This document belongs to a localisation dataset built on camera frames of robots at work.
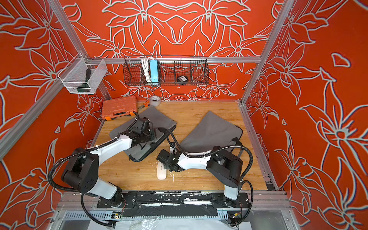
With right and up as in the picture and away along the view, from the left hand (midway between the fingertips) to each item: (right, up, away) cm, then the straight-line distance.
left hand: (156, 133), depth 91 cm
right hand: (+10, -16, -3) cm, 19 cm away
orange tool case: (-33, +18, +19) cm, 42 cm away
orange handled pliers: (-14, +20, +27) cm, 36 cm away
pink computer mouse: (+5, -22, -10) cm, 24 cm away
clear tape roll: (-7, +24, +28) cm, 37 cm away
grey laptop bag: (+36, 0, +3) cm, 36 cm away
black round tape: (+17, +36, +4) cm, 40 cm away
